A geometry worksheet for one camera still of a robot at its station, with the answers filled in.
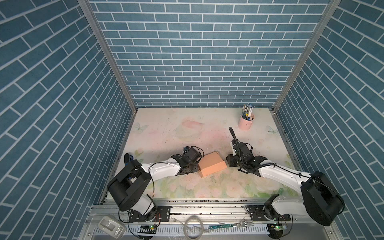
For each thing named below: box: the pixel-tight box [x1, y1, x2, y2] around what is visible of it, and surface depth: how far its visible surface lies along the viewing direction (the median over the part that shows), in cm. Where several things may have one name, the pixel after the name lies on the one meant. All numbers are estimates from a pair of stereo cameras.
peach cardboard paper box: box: [198, 151, 228, 178], surface depth 84 cm
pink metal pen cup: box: [238, 113, 255, 131], surface depth 104 cm
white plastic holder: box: [98, 215, 127, 240], surface depth 69 cm
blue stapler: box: [124, 153, 134, 167], surface depth 91 cm
